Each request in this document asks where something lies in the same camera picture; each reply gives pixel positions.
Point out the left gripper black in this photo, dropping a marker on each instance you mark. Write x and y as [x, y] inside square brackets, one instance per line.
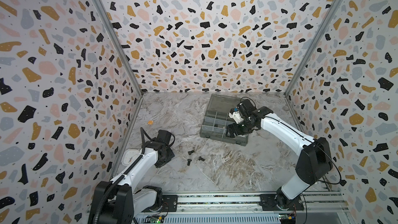
[170, 154]

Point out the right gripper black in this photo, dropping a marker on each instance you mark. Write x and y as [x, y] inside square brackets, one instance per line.
[238, 127]

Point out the grey plastic compartment organizer box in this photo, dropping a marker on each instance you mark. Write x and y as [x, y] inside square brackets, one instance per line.
[216, 119]

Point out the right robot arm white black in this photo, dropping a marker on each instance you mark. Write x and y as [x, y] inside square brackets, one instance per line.
[313, 154]

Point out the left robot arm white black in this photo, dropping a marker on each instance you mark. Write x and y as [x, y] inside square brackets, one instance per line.
[118, 201]

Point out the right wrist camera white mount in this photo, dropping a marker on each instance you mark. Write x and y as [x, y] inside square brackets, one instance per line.
[235, 115]

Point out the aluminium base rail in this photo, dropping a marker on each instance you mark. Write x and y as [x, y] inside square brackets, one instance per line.
[249, 202]

